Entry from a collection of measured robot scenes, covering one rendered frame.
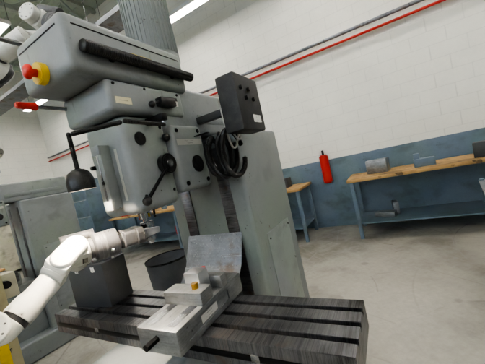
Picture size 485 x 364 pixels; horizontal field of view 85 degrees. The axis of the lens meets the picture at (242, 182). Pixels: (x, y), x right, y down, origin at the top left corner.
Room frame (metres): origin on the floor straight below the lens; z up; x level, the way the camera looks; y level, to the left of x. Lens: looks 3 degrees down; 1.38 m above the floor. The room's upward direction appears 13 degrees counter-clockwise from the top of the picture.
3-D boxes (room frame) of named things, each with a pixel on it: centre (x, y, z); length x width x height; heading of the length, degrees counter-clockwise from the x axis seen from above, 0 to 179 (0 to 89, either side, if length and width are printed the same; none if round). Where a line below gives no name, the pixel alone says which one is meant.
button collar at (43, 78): (0.76, 0.48, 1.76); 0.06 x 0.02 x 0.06; 61
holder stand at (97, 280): (1.18, 0.72, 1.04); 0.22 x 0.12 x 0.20; 68
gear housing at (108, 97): (1.00, 0.35, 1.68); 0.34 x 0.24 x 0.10; 151
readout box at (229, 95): (1.06, -0.07, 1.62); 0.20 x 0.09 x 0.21; 151
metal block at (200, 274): (0.88, 0.22, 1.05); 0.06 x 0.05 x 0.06; 62
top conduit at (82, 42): (0.92, 0.23, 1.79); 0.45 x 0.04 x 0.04; 151
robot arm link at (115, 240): (0.91, 0.44, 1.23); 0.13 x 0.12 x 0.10; 38
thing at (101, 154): (0.87, 0.43, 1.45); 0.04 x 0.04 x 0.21; 61
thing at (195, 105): (1.40, 0.13, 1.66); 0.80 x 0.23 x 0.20; 151
